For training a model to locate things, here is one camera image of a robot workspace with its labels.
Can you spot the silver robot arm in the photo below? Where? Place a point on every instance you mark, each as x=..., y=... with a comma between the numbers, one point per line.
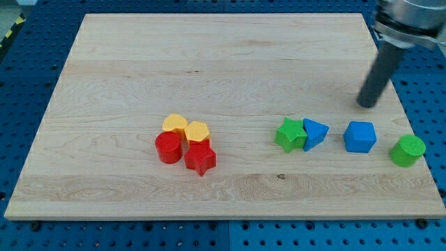
x=407, y=23

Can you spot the blue triangle block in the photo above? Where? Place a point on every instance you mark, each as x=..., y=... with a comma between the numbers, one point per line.
x=316, y=133

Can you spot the blue cube block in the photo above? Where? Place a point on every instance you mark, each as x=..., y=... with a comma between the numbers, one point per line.
x=360, y=137

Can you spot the wooden board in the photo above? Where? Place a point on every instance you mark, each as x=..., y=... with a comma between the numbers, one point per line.
x=94, y=155

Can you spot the yellow pentagon block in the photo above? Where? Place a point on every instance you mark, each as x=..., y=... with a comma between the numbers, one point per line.
x=197, y=131

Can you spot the red star block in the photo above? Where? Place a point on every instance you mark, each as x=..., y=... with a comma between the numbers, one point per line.
x=200, y=157

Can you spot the yellow heart block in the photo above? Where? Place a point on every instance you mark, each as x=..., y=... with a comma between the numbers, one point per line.
x=175, y=123

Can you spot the red cylinder block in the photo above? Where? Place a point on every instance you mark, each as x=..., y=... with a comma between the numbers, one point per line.
x=169, y=147

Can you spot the green star block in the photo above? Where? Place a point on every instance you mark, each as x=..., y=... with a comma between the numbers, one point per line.
x=291, y=135

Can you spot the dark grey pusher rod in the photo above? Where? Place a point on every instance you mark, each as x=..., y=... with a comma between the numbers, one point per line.
x=384, y=66

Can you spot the green cylinder block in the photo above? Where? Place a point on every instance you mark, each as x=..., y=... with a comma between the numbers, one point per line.
x=407, y=150

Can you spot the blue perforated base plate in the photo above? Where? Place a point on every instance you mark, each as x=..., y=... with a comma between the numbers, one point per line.
x=33, y=59

